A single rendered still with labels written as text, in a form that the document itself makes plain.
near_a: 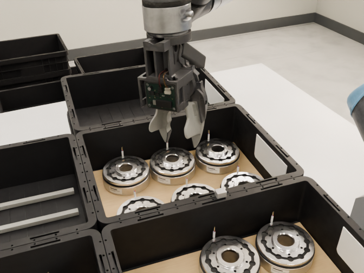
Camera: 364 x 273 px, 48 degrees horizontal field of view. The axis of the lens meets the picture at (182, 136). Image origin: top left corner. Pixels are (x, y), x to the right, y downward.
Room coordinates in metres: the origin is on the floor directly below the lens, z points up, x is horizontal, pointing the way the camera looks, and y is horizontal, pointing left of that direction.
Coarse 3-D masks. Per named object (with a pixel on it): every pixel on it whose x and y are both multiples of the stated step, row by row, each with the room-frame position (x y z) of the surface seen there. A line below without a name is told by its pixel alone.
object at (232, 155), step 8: (200, 144) 0.81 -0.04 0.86; (208, 144) 0.81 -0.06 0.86; (224, 144) 0.81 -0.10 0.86; (232, 144) 0.81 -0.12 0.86; (200, 152) 0.78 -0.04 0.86; (208, 152) 0.78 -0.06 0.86; (232, 152) 0.78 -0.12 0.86; (208, 160) 0.75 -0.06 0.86; (216, 160) 0.75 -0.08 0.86; (224, 160) 0.75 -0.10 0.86; (232, 160) 0.75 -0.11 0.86
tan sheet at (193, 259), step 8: (296, 224) 0.58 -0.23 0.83; (248, 240) 0.54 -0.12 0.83; (320, 248) 0.52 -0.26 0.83; (184, 256) 0.50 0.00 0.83; (192, 256) 0.50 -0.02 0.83; (320, 256) 0.50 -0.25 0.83; (152, 264) 0.49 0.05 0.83; (160, 264) 0.49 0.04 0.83; (168, 264) 0.49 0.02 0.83; (176, 264) 0.49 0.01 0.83; (184, 264) 0.49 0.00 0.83; (192, 264) 0.49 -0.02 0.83; (312, 264) 0.49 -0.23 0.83; (320, 264) 0.49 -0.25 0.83; (328, 264) 0.49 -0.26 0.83; (128, 272) 0.47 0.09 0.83; (136, 272) 0.47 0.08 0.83; (144, 272) 0.47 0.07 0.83; (152, 272) 0.47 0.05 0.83; (160, 272) 0.47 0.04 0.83; (168, 272) 0.47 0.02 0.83; (176, 272) 0.47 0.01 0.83; (184, 272) 0.47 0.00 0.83; (192, 272) 0.47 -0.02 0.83; (264, 272) 0.47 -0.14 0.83; (312, 272) 0.47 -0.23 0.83; (320, 272) 0.47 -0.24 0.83; (328, 272) 0.47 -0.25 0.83; (336, 272) 0.47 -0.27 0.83
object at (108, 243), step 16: (304, 176) 0.61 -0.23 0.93; (240, 192) 0.56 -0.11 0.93; (256, 192) 0.56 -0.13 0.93; (320, 192) 0.56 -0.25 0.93; (176, 208) 0.52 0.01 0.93; (192, 208) 0.52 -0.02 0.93; (336, 208) 0.53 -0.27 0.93; (112, 224) 0.48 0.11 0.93; (128, 224) 0.48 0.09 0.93; (352, 224) 0.48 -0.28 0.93; (112, 240) 0.45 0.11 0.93; (112, 256) 0.43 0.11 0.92; (112, 272) 0.39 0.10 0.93
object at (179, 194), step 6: (186, 186) 0.66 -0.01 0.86; (192, 186) 0.66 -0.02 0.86; (198, 186) 0.66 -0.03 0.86; (204, 186) 0.66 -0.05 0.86; (210, 186) 0.66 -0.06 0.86; (174, 192) 0.64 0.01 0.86; (180, 192) 0.64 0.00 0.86; (186, 192) 0.64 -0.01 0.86; (174, 198) 0.62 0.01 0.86; (180, 198) 0.62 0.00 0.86
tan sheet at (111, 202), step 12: (240, 156) 0.81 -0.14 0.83; (240, 168) 0.76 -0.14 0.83; (252, 168) 0.76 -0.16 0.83; (96, 180) 0.72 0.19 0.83; (192, 180) 0.72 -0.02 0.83; (204, 180) 0.72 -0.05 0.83; (216, 180) 0.72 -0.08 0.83; (108, 192) 0.68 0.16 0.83; (144, 192) 0.68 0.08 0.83; (156, 192) 0.68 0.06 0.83; (168, 192) 0.68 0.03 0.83; (108, 204) 0.64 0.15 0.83; (120, 204) 0.64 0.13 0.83; (108, 216) 0.60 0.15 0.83
